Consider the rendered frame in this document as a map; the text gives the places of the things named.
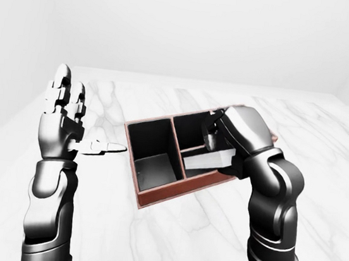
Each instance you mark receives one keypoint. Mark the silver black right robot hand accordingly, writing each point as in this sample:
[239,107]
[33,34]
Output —
[245,126]

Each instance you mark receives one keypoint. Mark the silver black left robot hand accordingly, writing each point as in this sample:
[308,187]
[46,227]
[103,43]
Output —
[53,134]

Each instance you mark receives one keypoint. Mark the white book with dark cover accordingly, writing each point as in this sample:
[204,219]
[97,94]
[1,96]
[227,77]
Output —
[206,161]

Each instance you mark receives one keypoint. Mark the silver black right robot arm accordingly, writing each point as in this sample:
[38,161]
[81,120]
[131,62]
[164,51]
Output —
[273,219]

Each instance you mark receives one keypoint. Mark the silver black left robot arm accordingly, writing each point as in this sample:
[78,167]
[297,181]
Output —
[48,213]

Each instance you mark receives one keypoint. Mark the red-brown desk caddy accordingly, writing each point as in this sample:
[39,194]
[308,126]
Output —
[159,154]

